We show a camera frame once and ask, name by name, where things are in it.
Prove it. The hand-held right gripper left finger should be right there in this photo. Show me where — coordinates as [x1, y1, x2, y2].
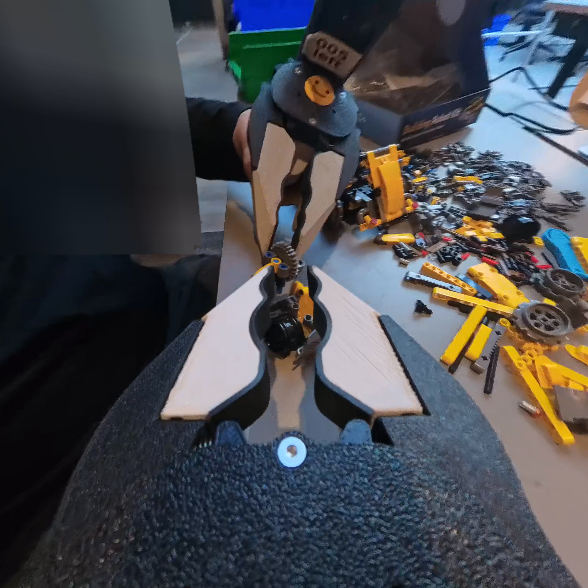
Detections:
[160, 269, 277, 428]

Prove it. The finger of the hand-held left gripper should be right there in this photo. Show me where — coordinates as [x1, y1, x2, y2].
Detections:
[293, 151, 349, 259]
[249, 122, 297, 257]

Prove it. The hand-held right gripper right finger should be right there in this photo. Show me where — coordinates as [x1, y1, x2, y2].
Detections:
[307, 266, 424, 421]

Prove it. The yellow black wheel brick assembly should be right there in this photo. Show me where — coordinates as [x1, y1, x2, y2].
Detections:
[264, 278, 323, 370]

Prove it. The grey gear brick assembly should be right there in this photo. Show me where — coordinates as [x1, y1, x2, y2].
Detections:
[254, 241, 306, 282]

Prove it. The person's left forearm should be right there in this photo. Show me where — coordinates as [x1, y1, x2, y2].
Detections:
[186, 96, 251, 182]

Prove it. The grey desk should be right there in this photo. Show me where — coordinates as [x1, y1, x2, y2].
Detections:
[216, 106, 588, 588]

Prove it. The person's left hand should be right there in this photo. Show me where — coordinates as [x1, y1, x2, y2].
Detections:
[232, 108, 253, 180]

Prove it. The green storage bin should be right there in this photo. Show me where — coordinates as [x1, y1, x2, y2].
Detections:
[227, 27, 307, 104]

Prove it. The yellow toy vehicle partly built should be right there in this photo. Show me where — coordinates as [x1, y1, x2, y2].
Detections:
[337, 143, 416, 232]

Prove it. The blue storage bin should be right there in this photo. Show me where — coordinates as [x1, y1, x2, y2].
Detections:
[232, 0, 318, 33]

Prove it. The long yellow holed beam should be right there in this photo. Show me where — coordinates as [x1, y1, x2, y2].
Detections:
[440, 304, 488, 367]

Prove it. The grey toothed rack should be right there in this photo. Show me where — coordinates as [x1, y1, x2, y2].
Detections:
[482, 328, 502, 396]
[403, 271, 462, 295]

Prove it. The dark cardboard product box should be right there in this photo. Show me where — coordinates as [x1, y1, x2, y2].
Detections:
[342, 0, 492, 151]

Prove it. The person's dark clothed body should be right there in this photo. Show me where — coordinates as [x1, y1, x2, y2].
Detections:
[0, 253, 223, 588]

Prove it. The pile of toy building bricks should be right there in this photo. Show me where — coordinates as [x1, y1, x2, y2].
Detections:
[374, 141, 588, 446]

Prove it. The dark grey sprocket wheel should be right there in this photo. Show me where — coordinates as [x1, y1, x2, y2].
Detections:
[535, 268, 588, 301]

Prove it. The blue curved brick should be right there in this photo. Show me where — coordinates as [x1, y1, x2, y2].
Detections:
[541, 228, 588, 281]

